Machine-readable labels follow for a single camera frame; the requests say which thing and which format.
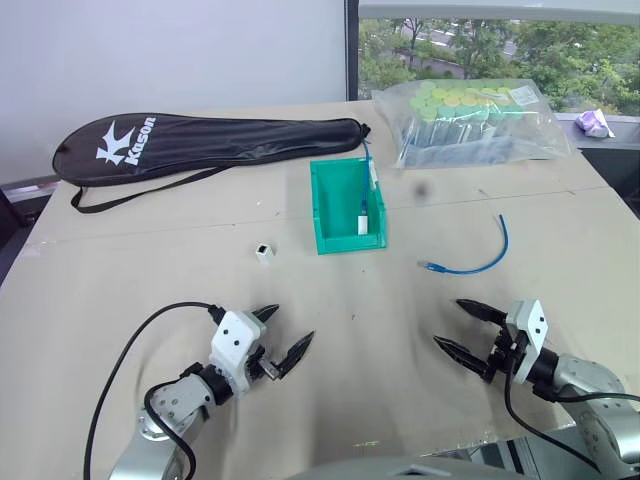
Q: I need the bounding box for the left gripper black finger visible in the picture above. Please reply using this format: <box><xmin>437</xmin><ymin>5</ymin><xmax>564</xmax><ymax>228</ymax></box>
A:
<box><xmin>277</xmin><ymin>329</ymin><xmax>317</xmax><ymax>380</ymax></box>
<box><xmin>249</xmin><ymin>303</ymin><xmax>282</xmax><ymax>324</ymax></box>

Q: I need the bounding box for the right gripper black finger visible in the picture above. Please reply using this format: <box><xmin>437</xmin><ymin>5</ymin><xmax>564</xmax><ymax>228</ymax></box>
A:
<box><xmin>432</xmin><ymin>335</ymin><xmax>495</xmax><ymax>386</ymax></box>
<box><xmin>455</xmin><ymin>298</ymin><xmax>510</xmax><ymax>326</ymax></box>

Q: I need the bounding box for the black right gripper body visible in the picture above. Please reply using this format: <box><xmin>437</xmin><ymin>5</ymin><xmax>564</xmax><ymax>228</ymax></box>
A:
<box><xmin>484</xmin><ymin>324</ymin><xmax>527</xmax><ymax>384</ymax></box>

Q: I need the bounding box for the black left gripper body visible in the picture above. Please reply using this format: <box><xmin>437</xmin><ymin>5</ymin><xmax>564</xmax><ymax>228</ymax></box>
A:
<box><xmin>244</xmin><ymin>343</ymin><xmax>282</xmax><ymax>385</ymax></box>

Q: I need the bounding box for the green plastic bin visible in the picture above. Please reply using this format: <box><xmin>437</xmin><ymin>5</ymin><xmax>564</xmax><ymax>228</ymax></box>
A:
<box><xmin>308</xmin><ymin>156</ymin><xmax>389</xmax><ymax>257</ymax></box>

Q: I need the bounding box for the black Kason racket bag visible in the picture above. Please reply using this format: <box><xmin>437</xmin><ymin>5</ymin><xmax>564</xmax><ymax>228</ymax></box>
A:
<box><xmin>52</xmin><ymin>113</ymin><xmax>372</xmax><ymax>215</ymax></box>

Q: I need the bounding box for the clear plastic bag of parts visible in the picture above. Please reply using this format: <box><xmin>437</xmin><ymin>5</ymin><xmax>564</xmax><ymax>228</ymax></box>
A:
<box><xmin>372</xmin><ymin>77</ymin><xmax>574</xmax><ymax>170</ymax></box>

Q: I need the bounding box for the dark grey window ledge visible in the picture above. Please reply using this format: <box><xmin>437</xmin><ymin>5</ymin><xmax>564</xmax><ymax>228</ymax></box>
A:
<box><xmin>552</xmin><ymin>111</ymin><xmax>640</xmax><ymax>217</ymax></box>

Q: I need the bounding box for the purple and white cloth bundle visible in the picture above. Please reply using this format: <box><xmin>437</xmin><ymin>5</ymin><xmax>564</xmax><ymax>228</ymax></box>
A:
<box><xmin>574</xmin><ymin>109</ymin><xmax>617</xmax><ymax>140</ymax></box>

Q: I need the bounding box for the black low furniture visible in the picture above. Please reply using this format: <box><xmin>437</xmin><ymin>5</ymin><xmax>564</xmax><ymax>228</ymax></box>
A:
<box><xmin>0</xmin><ymin>173</ymin><xmax>62</xmax><ymax>287</ymax></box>

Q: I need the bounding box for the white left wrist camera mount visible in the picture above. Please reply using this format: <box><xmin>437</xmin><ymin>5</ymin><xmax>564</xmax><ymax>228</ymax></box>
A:
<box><xmin>209</xmin><ymin>309</ymin><xmax>269</xmax><ymax>399</ymax></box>

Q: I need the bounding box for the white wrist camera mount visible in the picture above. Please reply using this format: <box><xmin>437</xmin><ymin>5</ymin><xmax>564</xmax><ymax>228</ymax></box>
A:
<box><xmin>209</xmin><ymin>309</ymin><xmax>269</xmax><ymax>399</ymax></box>
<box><xmin>503</xmin><ymin>299</ymin><xmax>552</xmax><ymax>386</ymax></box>

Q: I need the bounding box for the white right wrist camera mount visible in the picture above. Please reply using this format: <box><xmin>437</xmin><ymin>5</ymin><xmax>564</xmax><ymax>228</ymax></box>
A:
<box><xmin>503</xmin><ymin>299</ymin><xmax>552</xmax><ymax>386</ymax></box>

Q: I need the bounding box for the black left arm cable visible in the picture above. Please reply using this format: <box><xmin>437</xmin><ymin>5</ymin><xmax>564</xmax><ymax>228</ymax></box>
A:
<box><xmin>82</xmin><ymin>301</ymin><xmax>224</xmax><ymax>480</ymax></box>

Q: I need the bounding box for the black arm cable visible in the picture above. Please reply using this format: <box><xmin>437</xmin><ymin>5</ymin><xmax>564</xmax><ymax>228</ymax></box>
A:
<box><xmin>502</xmin><ymin>344</ymin><xmax>640</xmax><ymax>474</ymax></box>
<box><xmin>82</xmin><ymin>301</ymin><xmax>224</xmax><ymax>480</ymax></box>

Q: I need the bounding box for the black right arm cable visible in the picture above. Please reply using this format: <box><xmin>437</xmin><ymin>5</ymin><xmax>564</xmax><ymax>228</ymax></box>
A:
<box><xmin>502</xmin><ymin>344</ymin><xmax>640</xmax><ymax>474</ymax></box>

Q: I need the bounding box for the black window frame post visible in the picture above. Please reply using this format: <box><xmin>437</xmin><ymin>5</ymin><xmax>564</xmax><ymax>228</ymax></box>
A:
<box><xmin>344</xmin><ymin>0</ymin><xmax>362</xmax><ymax>103</ymax></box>

